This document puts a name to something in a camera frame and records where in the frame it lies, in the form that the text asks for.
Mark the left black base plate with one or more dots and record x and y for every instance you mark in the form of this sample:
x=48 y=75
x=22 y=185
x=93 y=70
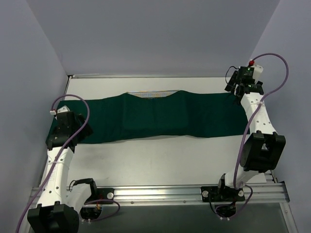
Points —
x=106 y=195

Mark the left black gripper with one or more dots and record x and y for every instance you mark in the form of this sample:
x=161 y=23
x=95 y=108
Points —
x=81 y=127

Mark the back aluminium rail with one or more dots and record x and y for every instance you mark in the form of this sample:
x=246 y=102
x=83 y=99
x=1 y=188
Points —
x=107 y=76

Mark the front aluminium rail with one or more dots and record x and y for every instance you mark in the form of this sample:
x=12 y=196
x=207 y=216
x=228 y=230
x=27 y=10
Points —
x=169 y=195

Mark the metal mesh instrument tray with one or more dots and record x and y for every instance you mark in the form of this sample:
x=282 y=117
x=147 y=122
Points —
x=152 y=94

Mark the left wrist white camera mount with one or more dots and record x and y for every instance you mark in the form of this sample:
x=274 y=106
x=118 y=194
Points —
x=63 y=109

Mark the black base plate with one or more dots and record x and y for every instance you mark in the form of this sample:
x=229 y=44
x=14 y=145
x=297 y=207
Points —
x=225 y=195
x=106 y=195

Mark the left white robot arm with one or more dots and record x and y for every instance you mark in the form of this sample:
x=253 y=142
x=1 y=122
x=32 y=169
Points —
x=57 y=211

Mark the green surgical drape cloth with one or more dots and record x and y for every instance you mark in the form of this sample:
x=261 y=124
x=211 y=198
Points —
x=127 y=117

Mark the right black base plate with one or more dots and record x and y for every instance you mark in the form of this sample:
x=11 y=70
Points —
x=225 y=195

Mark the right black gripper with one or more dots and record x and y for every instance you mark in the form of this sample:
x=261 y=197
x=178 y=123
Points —
x=231 y=81

